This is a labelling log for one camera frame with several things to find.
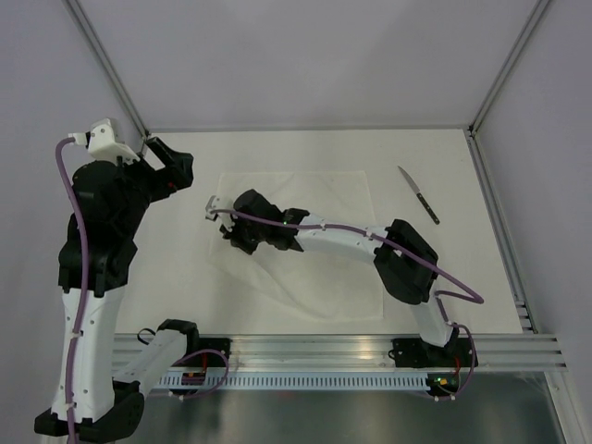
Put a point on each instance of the aluminium frame post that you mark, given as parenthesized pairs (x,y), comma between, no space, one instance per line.
(91,37)
(523,39)

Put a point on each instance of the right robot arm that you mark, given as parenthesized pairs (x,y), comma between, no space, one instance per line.
(405,263)

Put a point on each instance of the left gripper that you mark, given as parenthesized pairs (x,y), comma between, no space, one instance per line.
(177,173)

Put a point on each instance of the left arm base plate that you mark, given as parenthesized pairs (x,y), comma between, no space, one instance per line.
(209,359)

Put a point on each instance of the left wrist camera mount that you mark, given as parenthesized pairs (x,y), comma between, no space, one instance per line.
(103,143)

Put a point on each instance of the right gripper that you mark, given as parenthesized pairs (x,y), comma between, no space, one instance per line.
(232,234)

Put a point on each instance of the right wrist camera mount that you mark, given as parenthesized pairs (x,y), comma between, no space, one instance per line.
(217,208)

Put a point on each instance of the left aluminium frame post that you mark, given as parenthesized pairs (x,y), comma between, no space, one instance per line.
(91,37)

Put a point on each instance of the right aluminium frame post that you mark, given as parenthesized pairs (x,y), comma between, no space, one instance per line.
(523,39)

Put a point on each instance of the black handled steak knife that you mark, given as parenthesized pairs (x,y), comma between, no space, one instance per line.
(418,194)

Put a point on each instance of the back aluminium frame rail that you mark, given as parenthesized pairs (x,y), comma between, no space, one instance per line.
(305,127)

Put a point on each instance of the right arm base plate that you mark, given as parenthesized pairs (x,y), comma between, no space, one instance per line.
(415,353)

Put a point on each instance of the white slotted cable duct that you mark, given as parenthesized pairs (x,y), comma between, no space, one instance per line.
(324,381)

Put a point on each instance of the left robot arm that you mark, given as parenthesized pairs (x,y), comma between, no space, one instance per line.
(109,199)

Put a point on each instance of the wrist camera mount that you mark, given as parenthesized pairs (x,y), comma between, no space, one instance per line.
(217,208)
(103,143)

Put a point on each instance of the front aluminium rail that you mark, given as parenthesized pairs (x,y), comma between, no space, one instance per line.
(495,353)

